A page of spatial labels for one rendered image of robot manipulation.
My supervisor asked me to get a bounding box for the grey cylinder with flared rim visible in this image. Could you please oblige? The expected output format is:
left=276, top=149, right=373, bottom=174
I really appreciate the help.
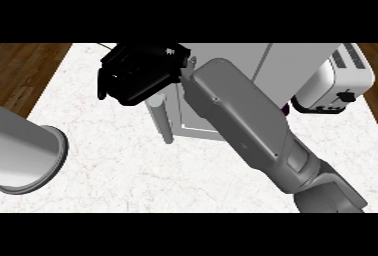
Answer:
left=0, top=106, right=69, bottom=196

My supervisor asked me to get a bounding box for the pale grey cabinet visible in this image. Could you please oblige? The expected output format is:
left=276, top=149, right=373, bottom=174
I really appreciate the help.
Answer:
left=174, top=42, right=342, bottom=142

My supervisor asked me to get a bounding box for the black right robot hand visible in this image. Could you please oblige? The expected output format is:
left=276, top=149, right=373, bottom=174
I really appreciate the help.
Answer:
left=96, top=42, right=192, bottom=107

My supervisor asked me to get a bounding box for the white toaster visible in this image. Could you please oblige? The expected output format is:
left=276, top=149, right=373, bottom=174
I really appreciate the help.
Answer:
left=291, top=43, right=376, bottom=115

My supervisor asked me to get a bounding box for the pale grey cabinet door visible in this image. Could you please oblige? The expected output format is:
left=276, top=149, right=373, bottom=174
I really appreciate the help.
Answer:
left=144, top=42, right=271, bottom=142

